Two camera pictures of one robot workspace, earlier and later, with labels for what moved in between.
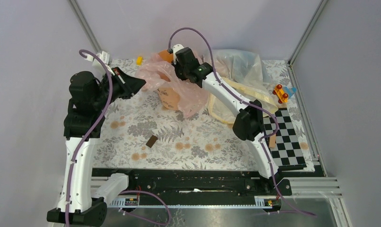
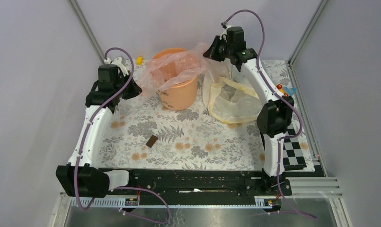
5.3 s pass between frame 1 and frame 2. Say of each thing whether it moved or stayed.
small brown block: stayed
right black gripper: moved
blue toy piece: stayed
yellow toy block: stayed
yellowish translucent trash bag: stayed
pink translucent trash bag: moved
